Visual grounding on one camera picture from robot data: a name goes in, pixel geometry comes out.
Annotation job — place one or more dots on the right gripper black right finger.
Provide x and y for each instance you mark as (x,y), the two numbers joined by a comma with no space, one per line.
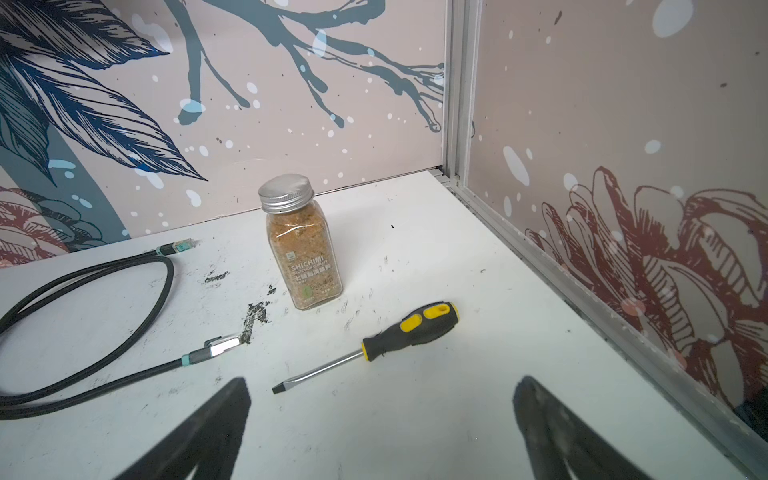
(559,444)

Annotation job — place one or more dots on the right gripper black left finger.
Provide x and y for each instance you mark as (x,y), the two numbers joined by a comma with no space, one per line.
(205,445)

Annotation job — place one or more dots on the black yellow flathead screwdriver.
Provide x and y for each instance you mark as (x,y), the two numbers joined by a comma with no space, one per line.
(421,326)

